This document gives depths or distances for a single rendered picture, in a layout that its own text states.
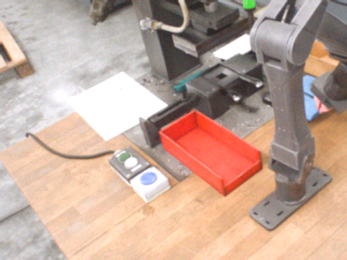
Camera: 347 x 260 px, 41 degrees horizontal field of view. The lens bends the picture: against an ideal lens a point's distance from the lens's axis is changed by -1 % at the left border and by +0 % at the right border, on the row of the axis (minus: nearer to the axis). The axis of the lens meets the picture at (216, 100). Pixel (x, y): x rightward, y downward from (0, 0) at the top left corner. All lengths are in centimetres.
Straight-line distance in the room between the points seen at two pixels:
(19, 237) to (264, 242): 174
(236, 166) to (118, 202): 29
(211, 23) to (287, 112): 40
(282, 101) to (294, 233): 29
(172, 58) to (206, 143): 36
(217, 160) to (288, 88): 38
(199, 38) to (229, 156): 30
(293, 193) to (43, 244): 165
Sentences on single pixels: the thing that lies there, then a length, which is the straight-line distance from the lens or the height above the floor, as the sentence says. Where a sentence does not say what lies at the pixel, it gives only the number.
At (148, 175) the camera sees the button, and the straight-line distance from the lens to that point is 111.
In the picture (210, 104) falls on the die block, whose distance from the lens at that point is 125.
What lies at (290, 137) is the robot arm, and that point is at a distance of 91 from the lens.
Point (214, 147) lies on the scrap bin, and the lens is 119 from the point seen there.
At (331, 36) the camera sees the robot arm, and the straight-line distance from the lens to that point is 91.
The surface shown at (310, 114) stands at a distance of 122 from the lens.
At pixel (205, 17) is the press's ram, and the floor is 118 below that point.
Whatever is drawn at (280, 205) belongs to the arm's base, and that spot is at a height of 91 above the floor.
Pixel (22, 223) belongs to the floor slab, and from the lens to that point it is 261.
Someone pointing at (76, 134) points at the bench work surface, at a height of 90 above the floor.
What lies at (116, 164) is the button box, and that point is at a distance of 119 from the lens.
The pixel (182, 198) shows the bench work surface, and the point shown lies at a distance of 109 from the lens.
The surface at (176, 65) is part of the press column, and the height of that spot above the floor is 95.
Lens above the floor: 168
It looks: 35 degrees down
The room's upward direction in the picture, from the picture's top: 11 degrees counter-clockwise
